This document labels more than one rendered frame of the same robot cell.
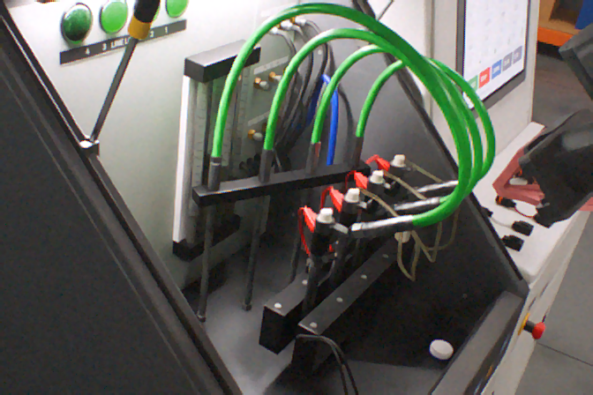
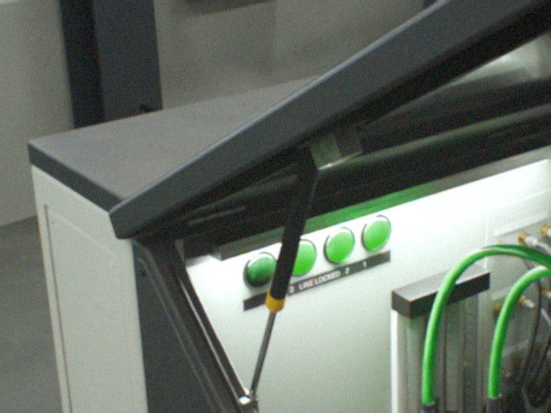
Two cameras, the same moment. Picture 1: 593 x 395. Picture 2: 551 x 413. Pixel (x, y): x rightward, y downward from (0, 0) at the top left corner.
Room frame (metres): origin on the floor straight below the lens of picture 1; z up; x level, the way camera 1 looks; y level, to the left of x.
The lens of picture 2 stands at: (-0.26, -0.31, 1.95)
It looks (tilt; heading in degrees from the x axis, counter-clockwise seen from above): 22 degrees down; 28
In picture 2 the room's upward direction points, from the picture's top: 3 degrees counter-clockwise
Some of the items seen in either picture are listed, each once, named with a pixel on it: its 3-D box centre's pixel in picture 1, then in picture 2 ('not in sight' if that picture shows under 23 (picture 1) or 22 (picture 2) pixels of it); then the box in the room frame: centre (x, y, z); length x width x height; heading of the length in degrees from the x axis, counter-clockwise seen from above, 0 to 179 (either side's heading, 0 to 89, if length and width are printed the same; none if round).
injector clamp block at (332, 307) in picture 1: (339, 303); not in sight; (0.96, -0.10, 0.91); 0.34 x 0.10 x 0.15; 152
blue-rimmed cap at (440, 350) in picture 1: (440, 350); not in sight; (0.97, -0.30, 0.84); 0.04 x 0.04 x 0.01
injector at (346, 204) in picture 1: (346, 257); not in sight; (0.92, -0.09, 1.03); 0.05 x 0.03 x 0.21; 62
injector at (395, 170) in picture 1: (391, 218); not in sight; (1.06, -0.17, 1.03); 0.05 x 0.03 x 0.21; 62
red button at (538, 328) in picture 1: (533, 328); not in sight; (1.12, -0.51, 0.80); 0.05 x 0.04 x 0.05; 152
